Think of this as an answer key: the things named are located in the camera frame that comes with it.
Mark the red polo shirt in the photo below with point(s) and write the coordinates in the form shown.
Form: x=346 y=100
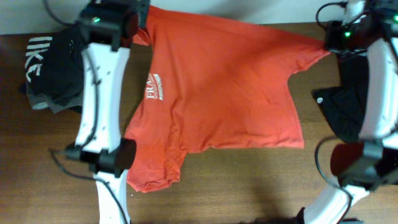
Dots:
x=213 y=83

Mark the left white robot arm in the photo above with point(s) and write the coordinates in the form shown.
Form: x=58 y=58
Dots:
x=107 y=29

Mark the black garment at right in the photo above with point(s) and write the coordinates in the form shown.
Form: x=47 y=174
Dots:
x=344 y=106

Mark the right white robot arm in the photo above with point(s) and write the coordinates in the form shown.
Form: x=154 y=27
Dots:
x=368 y=28

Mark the black Nike shirt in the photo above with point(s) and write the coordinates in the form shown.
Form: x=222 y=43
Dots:
x=54 y=66

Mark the grey folded shirt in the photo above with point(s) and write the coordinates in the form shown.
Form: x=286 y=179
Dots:
x=43 y=102

